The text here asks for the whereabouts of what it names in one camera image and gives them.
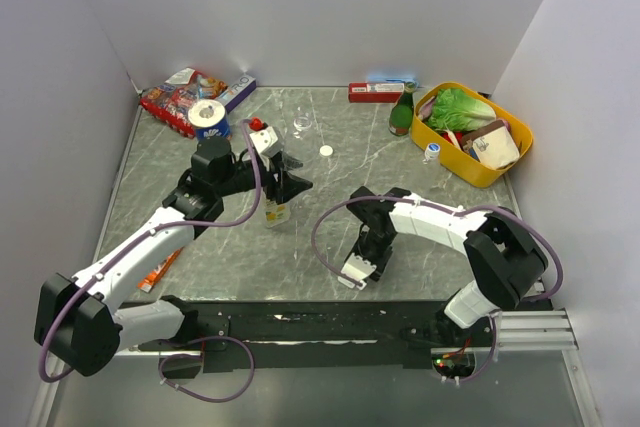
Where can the blue box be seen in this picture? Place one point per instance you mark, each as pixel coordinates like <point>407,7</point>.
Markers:
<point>385,77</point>

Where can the aluminium rail frame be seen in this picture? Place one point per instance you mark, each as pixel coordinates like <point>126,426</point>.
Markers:
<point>528,327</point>

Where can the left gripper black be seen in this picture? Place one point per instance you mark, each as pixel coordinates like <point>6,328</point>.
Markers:
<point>288,184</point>

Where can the toilet paper roll blue wrap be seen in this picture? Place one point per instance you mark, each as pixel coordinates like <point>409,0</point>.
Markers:
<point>208,118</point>

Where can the purple white box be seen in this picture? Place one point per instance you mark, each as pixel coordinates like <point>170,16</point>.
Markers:
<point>237,92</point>

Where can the green glass bottle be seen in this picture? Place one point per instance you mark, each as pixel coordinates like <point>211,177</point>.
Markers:
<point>402,112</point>

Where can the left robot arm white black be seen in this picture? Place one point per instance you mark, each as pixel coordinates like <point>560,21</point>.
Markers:
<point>82,320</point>

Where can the beige paper carton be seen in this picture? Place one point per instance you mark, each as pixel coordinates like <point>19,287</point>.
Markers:
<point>492,145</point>

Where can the white bottle cap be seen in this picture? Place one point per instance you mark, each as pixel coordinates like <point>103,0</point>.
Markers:
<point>326,150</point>

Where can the red snack bag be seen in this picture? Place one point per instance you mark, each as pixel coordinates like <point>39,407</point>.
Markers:
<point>171,101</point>

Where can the green lettuce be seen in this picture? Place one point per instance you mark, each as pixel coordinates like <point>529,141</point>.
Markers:
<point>456,111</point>

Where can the red item in basket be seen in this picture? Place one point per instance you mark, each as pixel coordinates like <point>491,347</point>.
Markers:
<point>453,137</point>

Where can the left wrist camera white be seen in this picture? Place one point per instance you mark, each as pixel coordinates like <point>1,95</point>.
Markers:
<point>266,139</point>

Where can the electronics board with leds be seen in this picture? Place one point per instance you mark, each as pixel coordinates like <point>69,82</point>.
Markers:
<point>459,364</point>

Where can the red box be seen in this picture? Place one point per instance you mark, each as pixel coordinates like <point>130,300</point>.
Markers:
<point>375,92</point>

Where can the purple onion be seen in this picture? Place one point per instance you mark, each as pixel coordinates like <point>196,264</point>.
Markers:
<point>426,109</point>

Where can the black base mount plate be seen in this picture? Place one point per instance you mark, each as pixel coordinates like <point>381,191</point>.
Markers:
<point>314,334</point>

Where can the clear bottle yellow label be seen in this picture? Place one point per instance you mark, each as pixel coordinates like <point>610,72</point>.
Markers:
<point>274,213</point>

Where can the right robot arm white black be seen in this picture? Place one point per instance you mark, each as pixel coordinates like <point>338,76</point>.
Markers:
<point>505,259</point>

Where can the orange snack box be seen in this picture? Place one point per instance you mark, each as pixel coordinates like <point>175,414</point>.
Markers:
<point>147,284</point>

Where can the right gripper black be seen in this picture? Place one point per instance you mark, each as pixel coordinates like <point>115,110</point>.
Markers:
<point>378,263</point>

